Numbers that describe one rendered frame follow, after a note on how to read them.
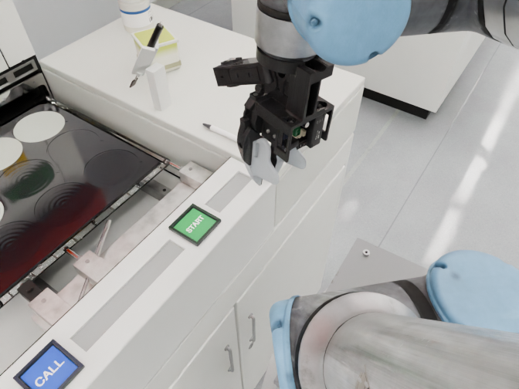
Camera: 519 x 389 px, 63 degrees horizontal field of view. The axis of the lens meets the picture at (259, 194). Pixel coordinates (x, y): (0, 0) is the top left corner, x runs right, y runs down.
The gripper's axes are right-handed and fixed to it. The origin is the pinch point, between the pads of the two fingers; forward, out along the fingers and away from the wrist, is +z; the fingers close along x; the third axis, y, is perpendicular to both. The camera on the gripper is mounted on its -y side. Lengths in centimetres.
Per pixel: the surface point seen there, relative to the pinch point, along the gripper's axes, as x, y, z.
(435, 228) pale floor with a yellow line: 108, 0, 96
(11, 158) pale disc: -25, -43, 15
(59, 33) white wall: 44, -229, 83
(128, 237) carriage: -16.8, -13.9, 16.4
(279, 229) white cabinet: 8.4, -2.7, 22.6
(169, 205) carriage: -7.8, -15.3, 15.8
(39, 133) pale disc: -18, -47, 15
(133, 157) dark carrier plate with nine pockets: -7.3, -28.6, 14.0
